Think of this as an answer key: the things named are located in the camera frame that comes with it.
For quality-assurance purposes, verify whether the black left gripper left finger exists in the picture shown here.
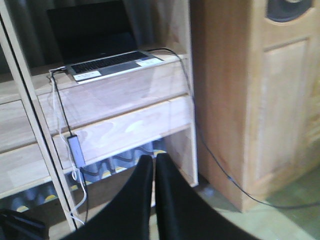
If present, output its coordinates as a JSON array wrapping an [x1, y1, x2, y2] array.
[[64, 155, 153, 240]]

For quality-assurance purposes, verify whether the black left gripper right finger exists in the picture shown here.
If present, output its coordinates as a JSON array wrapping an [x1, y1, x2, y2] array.
[[155, 153, 255, 240]]

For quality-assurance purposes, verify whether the wooden desk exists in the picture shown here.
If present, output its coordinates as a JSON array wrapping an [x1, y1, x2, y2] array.
[[0, 0, 198, 234]]

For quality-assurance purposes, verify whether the wooden wardrobe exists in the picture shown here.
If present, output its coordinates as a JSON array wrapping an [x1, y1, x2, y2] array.
[[190, 0, 320, 212]]

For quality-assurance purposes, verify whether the silver laptop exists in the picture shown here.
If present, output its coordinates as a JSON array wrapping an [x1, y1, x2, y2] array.
[[46, 0, 163, 84]]

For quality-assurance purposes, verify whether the black power cable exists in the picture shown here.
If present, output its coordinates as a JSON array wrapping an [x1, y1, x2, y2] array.
[[147, 47, 320, 210]]

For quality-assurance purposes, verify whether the white cable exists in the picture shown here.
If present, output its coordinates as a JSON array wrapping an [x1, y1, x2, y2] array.
[[48, 66, 88, 226]]

